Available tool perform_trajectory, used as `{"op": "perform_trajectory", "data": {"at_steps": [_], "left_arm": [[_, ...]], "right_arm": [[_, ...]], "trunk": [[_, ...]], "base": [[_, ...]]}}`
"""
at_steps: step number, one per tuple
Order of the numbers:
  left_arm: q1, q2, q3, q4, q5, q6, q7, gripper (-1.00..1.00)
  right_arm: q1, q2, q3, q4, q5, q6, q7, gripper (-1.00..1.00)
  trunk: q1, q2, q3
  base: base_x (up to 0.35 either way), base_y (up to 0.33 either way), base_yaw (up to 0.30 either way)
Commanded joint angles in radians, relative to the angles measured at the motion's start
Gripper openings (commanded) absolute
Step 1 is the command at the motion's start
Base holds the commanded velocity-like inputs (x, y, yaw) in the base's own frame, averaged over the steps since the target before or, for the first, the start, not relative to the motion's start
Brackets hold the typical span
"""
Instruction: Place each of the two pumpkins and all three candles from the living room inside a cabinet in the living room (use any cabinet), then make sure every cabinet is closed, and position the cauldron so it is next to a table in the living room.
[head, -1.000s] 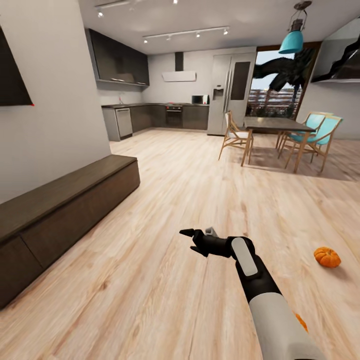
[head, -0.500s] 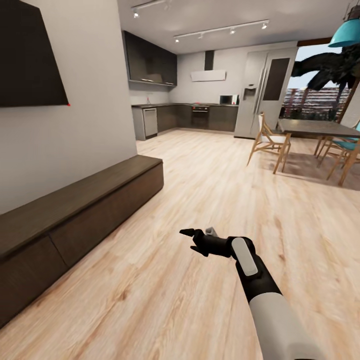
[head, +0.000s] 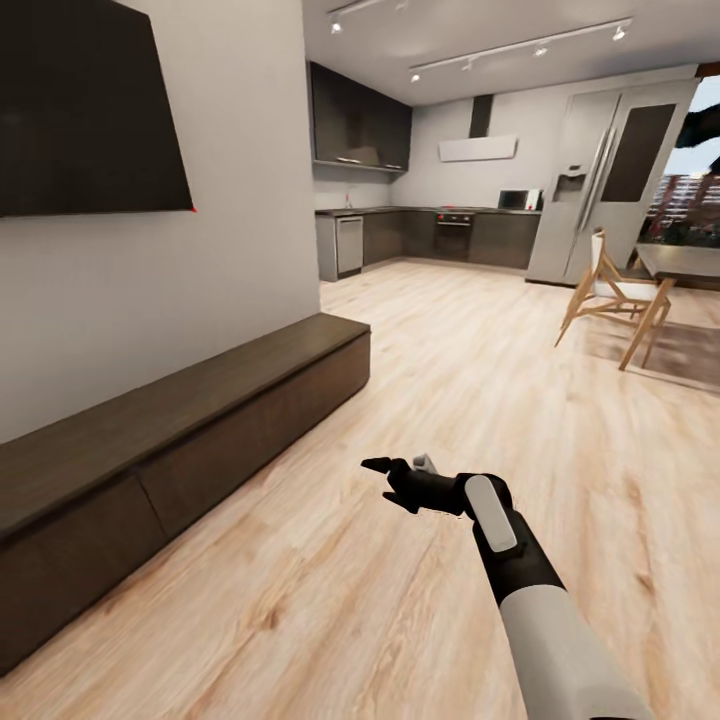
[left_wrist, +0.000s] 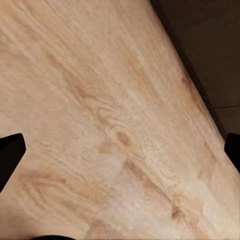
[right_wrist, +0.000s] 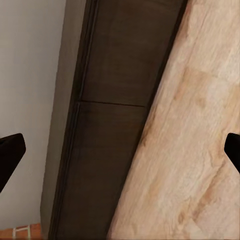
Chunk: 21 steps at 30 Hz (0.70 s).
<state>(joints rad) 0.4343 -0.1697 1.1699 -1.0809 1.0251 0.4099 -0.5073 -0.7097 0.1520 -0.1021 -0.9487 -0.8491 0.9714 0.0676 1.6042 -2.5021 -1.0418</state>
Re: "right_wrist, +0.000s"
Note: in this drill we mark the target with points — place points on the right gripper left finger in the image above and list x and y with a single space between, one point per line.
12 149

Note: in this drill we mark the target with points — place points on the cabinet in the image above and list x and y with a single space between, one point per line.
111 60

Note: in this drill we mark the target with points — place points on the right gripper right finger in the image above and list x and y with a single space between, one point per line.
232 149

